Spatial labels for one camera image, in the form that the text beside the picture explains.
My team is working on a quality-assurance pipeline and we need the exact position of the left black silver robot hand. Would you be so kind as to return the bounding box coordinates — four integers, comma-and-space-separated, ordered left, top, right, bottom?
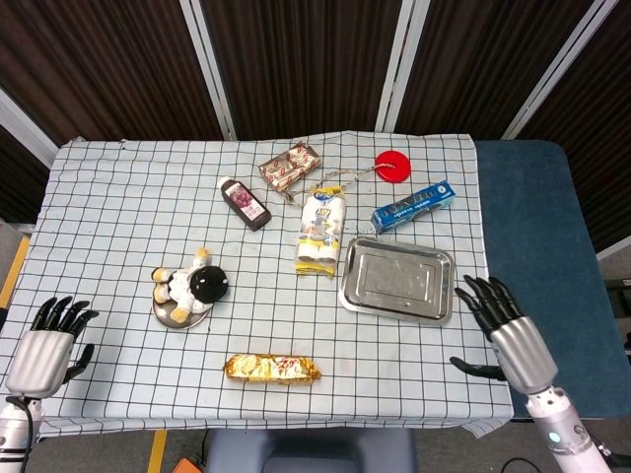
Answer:
5, 295, 100, 398

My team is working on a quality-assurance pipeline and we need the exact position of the checked white tablecloth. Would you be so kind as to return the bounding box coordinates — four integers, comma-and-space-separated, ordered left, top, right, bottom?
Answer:
0, 130, 514, 439

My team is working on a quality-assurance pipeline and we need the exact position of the black box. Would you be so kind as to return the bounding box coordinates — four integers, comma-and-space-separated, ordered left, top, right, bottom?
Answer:
604, 278, 631, 303

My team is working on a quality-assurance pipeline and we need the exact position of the brown candy wrapper pack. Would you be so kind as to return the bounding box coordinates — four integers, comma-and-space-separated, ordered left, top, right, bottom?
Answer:
257, 141, 323, 193

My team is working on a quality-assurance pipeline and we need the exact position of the brown folding partition screen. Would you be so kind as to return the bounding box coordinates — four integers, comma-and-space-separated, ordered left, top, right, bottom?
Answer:
0, 0, 631, 252

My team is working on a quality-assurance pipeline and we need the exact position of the plush doll black head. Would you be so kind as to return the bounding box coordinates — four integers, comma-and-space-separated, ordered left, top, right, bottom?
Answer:
150, 245, 231, 324

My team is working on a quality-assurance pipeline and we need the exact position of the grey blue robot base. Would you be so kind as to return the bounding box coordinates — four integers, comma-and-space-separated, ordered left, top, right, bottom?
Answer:
204, 427, 418, 473

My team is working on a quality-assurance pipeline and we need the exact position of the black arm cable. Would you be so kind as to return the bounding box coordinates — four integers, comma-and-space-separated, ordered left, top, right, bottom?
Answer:
4, 396, 35, 462

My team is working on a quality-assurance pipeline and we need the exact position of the red disc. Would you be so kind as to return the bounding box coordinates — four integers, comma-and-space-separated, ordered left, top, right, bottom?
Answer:
375, 150, 412, 184

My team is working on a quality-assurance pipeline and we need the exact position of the gold snack packet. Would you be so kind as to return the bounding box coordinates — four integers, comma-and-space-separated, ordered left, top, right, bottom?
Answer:
224, 353, 322, 385

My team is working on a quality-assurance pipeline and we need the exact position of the dark juice bottle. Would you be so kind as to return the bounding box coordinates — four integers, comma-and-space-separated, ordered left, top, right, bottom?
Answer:
216, 175, 272, 233

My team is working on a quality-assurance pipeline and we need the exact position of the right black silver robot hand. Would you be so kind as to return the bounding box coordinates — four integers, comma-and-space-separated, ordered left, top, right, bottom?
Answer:
449, 274, 559, 395

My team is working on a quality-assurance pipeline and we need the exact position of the blue toothpaste box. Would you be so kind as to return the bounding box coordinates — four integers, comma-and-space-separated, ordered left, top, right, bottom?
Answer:
370, 178, 457, 236

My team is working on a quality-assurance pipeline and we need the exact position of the white yellow snack pack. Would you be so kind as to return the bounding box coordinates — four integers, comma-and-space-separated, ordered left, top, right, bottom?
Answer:
294, 184, 347, 280

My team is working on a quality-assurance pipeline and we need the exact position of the rectangular metal tray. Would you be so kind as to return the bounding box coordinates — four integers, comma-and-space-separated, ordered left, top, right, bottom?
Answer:
339, 236, 455, 327

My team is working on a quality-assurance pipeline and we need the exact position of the round metal plate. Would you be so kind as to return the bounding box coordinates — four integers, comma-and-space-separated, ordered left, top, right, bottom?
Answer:
151, 295, 211, 330

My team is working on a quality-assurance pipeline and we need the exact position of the beige braided rope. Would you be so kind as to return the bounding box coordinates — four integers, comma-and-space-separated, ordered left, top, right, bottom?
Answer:
281, 167, 384, 207

